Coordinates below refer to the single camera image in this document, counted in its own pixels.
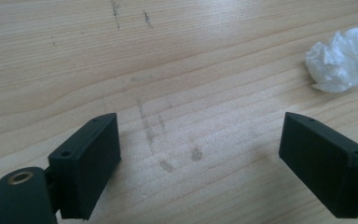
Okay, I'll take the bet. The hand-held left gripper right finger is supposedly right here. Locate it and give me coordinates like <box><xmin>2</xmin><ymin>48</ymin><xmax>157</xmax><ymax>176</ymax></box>
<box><xmin>278</xmin><ymin>111</ymin><xmax>358</xmax><ymax>219</ymax></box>

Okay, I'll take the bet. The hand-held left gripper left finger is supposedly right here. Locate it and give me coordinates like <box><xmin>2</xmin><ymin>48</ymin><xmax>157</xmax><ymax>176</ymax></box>
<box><xmin>48</xmin><ymin>112</ymin><xmax>122</xmax><ymax>221</ymax></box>

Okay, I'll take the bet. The crumpled white tissue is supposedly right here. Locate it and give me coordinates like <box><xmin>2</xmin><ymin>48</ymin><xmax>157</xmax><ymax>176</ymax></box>
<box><xmin>304</xmin><ymin>26</ymin><xmax>358</xmax><ymax>94</ymax></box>

